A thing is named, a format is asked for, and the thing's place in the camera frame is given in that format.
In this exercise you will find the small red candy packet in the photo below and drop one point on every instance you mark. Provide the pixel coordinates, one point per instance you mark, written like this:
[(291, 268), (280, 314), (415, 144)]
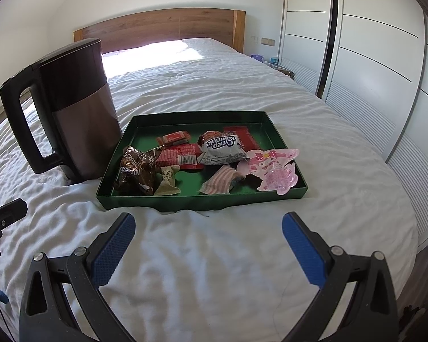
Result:
[(173, 138)]

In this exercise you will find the bedside table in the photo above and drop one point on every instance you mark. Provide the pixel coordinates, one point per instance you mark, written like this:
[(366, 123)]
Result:
[(285, 70)]

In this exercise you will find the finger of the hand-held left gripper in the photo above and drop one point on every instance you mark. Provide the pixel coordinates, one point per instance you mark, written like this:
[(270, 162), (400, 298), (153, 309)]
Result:
[(12, 210)]

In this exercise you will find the long red white snack packet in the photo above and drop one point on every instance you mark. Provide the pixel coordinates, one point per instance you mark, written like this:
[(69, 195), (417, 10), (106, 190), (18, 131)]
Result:
[(178, 156)]

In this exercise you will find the pink striped candy packet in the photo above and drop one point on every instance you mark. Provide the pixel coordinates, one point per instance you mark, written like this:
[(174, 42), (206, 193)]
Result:
[(221, 180)]

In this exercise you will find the wooden headboard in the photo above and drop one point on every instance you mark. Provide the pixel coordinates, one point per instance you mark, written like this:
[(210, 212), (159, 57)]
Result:
[(164, 25)]

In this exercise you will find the blue box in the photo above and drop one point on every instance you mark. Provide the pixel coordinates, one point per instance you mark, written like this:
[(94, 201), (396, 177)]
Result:
[(274, 60)]

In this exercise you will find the wall switch plate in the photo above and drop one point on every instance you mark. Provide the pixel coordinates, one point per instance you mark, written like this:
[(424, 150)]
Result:
[(268, 41)]

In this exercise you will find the white sliding wardrobe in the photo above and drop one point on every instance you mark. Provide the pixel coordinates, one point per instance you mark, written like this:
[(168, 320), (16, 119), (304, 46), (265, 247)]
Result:
[(371, 60)]

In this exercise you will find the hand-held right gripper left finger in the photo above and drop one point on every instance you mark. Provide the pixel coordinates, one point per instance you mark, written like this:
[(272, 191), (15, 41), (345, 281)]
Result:
[(116, 245)]

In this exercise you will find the dark red snack packet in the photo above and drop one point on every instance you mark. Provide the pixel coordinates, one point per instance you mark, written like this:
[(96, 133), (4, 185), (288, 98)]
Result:
[(249, 139)]

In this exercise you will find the small olive green packet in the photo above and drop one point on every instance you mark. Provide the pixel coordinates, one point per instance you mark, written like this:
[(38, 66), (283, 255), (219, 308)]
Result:
[(167, 181)]

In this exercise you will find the purple box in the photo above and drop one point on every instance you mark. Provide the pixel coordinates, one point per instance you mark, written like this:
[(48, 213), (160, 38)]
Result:
[(256, 57)]

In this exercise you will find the pink cartoon snack packet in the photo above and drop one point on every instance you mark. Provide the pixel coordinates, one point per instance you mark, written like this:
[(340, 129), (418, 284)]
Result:
[(267, 171)]

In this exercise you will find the green cardboard tray box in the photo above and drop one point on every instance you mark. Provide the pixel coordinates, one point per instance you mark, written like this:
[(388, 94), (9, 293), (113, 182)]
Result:
[(199, 199)]

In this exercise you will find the pink black electric kettle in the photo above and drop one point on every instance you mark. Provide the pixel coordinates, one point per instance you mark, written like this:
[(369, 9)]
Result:
[(82, 114)]

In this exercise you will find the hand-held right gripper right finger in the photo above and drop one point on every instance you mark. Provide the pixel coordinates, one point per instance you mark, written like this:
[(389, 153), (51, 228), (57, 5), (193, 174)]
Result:
[(303, 245)]

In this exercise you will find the white blue cake packet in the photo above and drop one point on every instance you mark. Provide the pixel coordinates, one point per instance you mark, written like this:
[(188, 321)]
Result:
[(221, 148)]

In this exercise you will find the brown snack wrapper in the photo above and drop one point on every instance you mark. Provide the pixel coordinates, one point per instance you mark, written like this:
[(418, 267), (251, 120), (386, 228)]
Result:
[(135, 171)]

